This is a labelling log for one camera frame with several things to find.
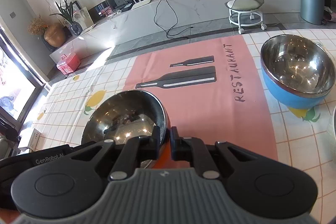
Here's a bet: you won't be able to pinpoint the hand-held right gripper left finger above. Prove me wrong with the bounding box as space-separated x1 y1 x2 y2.
62 125 161 182

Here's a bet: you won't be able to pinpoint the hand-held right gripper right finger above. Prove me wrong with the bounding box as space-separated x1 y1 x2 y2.
170 126 265 180

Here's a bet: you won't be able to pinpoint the orange steel bowl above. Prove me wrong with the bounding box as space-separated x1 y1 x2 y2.
80 89 171 170

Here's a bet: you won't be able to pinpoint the small white box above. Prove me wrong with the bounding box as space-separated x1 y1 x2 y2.
27 128 44 151

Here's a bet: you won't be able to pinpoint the pink table runner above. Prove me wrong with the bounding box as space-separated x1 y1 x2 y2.
122 36 279 170

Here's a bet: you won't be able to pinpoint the glass balcony door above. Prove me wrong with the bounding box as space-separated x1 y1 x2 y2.
0 22 51 132

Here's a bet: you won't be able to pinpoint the pink storage box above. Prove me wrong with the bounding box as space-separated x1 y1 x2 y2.
56 52 81 75

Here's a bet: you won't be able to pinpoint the blue steel bowl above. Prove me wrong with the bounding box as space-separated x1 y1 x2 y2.
260 34 336 110

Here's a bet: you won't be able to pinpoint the brown round vase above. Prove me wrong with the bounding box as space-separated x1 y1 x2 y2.
43 22 66 47

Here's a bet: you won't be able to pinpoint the dried yellow flowers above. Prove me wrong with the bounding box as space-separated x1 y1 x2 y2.
27 15 49 36

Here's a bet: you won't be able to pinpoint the green plant in blue vase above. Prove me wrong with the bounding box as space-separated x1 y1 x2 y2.
50 0 85 36

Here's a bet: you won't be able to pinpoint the white rolling stool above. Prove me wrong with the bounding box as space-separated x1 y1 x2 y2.
225 0 268 35

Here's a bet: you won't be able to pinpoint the grey trash can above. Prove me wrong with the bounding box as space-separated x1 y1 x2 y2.
299 0 326 26

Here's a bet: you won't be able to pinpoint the black cable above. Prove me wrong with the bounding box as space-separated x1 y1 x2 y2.
153 0 195 39

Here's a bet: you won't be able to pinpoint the portrait photo frame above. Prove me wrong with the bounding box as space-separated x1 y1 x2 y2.
73 7 94 30

